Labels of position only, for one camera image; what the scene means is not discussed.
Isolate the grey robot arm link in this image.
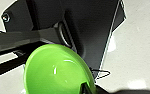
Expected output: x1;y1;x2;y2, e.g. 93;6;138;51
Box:
0;21;72;59

